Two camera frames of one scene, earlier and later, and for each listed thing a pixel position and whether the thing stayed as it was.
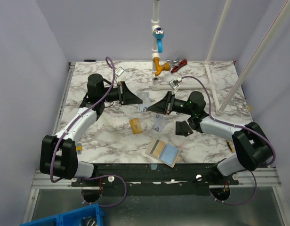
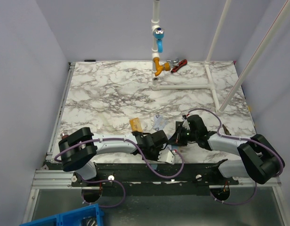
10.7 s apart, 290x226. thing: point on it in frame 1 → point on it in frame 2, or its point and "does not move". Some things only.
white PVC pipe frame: [155, 82] does not move
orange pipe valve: [159, 68] does not move
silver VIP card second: [159, 123] does not move
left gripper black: [128, 97] → [156, 158]
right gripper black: [170, 102] → [179, 135]
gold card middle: [135, 125] does not move
